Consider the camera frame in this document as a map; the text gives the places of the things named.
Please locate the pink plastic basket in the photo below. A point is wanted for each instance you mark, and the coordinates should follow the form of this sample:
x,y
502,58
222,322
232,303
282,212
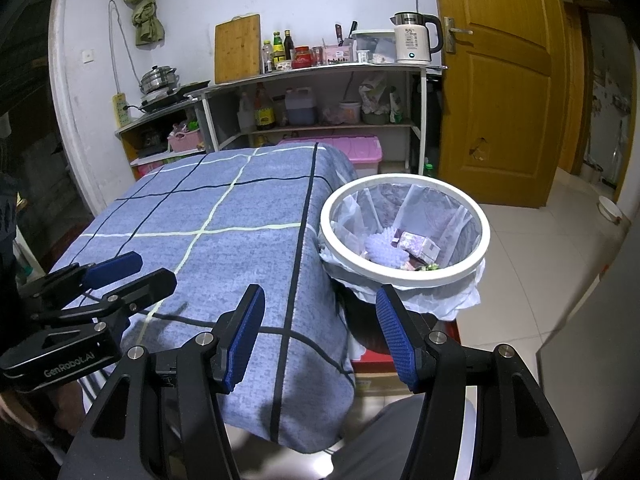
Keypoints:
x,y
185,142

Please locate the white plastic bottle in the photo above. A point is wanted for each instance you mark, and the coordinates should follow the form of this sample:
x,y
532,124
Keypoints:
x,y
246,117

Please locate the green hanging cloth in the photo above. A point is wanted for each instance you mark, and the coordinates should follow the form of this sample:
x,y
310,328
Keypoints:
x,y
145,20

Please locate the white frame shelf unit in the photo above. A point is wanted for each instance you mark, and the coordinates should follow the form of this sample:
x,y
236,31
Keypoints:
x,y
320,72

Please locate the yellowish power strip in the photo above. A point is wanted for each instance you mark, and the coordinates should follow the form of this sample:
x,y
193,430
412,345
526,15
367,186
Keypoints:
x,y
122,110

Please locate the yellow label soy bottle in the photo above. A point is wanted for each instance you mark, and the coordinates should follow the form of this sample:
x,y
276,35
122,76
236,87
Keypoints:
x,y
265,115

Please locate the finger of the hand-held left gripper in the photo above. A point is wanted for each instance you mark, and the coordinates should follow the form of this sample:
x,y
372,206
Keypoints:
x,y
112,267
150,285

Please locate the black induction cooker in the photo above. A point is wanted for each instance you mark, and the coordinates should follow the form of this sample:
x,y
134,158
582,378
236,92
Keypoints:
x,y
175,95

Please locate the wooden cutting board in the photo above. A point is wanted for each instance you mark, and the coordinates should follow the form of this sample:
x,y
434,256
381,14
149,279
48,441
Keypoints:
x,y
237,50

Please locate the clear plastic container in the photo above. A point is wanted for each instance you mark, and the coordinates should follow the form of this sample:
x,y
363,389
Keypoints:
x,y
380,45

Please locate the small white cup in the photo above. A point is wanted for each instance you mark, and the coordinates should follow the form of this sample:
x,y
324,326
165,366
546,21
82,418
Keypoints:
x,y
363,57

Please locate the clear plastic bottle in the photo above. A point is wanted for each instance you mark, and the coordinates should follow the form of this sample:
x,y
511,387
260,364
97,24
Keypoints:
x,y
268,60

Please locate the white lidded tub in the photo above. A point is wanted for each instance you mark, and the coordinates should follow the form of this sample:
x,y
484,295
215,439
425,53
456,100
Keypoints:
x,y
350,112

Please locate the steel cooking pot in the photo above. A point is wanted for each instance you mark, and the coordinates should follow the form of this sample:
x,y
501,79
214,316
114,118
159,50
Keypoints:
x,y
159,80

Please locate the person's left hand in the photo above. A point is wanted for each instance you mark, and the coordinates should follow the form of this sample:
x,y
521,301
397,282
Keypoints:
x,y
45,407

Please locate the white electric kettle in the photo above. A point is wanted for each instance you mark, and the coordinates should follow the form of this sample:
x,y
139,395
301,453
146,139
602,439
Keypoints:
x,y
412,40

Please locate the red jar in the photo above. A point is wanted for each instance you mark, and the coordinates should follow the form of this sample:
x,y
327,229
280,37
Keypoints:
x,y
302,57

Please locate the person's grey trousers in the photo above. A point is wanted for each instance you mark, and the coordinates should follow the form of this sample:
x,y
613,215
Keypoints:
x,y
380,440

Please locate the white foam net sleeve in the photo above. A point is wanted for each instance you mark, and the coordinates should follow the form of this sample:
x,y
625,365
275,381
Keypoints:
x,y
385,250

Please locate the small drinking glass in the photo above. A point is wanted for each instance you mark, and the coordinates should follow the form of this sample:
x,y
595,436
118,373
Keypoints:
x,y
318,56

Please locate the blue checked blanket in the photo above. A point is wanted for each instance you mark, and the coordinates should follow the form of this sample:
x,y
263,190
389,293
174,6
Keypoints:
x,y
225,270

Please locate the white rimmed trash bin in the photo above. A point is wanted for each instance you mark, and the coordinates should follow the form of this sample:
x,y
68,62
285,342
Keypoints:
x,y
435,210

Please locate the red stool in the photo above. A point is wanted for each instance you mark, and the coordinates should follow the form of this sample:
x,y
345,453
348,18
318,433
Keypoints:
x,y
370,330

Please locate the purple liquid jug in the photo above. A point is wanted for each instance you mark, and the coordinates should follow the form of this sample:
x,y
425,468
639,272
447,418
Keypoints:
x,y
301,110

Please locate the kitchen knife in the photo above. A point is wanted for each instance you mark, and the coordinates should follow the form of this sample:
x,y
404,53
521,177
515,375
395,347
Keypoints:
x,y
352,31
340,35

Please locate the low wooden shelf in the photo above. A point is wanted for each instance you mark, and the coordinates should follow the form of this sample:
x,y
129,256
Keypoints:
x,y
155,120

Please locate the green label sauce bottle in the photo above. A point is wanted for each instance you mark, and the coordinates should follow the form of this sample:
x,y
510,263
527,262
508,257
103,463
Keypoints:
x,y
279,52

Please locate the white wall switch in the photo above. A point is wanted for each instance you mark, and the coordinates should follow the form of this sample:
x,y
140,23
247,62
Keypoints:
x,y
89,56

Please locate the pink knife holder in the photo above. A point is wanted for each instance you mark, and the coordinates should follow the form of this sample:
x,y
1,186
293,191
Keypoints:
x,y
338,55

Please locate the purple and white box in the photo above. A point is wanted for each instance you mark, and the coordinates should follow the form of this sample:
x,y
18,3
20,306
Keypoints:
x,y
420,247

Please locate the green and white spray bottle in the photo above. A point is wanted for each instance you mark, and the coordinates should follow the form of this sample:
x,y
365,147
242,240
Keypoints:
x,y
396,110

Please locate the yellow wooden door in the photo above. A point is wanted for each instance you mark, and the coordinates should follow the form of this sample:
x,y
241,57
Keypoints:
x,y
505,100

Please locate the crumpled plastic bags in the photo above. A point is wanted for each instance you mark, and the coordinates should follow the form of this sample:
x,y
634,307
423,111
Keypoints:
x,y
375,92

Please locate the pink storage box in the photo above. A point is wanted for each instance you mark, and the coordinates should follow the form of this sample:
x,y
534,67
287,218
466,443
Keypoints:
x,y
345,152

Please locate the white bowl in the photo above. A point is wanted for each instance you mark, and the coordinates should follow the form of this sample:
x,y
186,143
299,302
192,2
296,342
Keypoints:
x,y
610,209

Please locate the green snack packet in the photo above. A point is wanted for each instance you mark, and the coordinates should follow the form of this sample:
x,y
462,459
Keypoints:
x,y
430,267

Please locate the white round waste bin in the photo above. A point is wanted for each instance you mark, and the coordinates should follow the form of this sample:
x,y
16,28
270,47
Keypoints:
x,y
400,280

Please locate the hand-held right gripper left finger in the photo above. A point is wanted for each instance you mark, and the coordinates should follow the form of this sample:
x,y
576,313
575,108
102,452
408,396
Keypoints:
x,y
245,340

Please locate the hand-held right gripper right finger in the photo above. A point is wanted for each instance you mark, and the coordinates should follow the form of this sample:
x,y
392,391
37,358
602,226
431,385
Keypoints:
x,y
400,340

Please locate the dark sauce bottle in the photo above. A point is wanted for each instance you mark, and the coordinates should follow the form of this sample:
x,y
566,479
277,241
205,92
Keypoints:
x,y
289,45

